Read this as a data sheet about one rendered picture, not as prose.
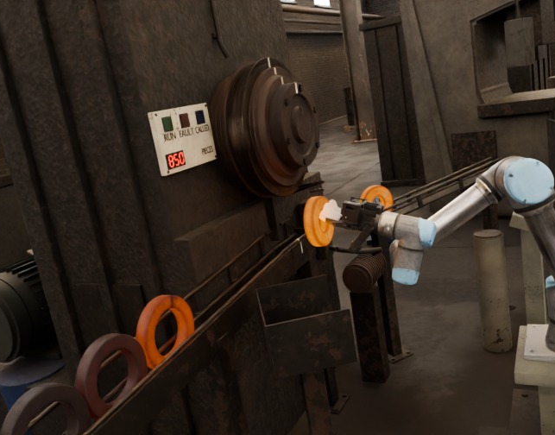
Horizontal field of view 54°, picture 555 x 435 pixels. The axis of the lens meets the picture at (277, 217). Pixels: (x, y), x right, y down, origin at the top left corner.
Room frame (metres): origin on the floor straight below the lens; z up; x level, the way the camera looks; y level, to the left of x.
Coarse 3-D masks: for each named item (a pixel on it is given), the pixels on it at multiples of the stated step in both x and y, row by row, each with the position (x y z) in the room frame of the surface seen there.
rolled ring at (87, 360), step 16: (112, 336) 1.13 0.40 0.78; (128, 336) 1.16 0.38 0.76; (96, 352) 1.08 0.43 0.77; (128, 352) 1.16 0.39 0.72; (144, 352) 1.19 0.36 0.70; (80, 368) 1.06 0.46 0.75; (96, 368) 1.07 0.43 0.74; (128, 368) 1.18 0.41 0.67; (144, 368) 1.18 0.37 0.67; (80, 384) 1.04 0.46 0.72; (96, 384) 1.06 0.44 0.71; (128, 384) 1.16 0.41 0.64; (144, 384) 1.17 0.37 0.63; (96, 400) 1.05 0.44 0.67; (96, 416) 1.04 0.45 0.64
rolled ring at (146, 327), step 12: (156, 300) 1.26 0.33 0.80; (168, 300) 1.28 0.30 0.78; (180, 300) 1.32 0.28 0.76; (144, 312) 1.23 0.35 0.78; (156, 312) 1.24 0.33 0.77; (180, 312) 1.32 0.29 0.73; (144, 324) 1.21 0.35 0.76; (156, 324) 1.23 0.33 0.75; (180, 324) 1.33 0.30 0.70; (192, 324) 1.34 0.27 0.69; (144, 336) 1.20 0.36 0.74; (180, 336) 1.32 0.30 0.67; (144, 348) 1.19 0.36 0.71; (156, 348) 1.22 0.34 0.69; (156, 360) 1.21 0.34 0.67
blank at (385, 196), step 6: (372, 186) 2.24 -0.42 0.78; (378, 186) 2.24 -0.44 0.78; (366, 192) 2.22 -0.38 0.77; (372, 192) 2.22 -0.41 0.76; (378, 192) 2.24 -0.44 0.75; (384, 192) 2.25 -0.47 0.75; (390, 192) 2.26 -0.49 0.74; (360, 198) 2.23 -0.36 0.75; (366, 198) 2.21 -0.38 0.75; (372, 198) 2.22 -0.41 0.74; (384, 198) 2.25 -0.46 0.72; (390, 198) 2.26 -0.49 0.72; (384, 204) 2.25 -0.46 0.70; (390, 204) 2.26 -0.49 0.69; (390, 210) 2.26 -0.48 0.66
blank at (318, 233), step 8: (312, 200) 1.62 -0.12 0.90; (320, 200) 1.64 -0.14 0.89; (312, 208) 1.59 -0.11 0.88; (320, 208) 1.63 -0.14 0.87; (304, 216) 1.59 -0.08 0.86; (312, 216) 1.58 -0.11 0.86; (304, 224) 1.59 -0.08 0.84; (312, 224) 1.57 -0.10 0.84; (320, 224) 1.67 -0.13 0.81; (328, 224) 1.66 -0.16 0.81; (312, 232) 1.57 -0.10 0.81; (320, 232) 1.60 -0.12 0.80; (328, 232) 1.65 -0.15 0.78; (312, 240) 1.59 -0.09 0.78; (320, 240) 1.59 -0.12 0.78; (328, 240) 1.64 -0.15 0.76
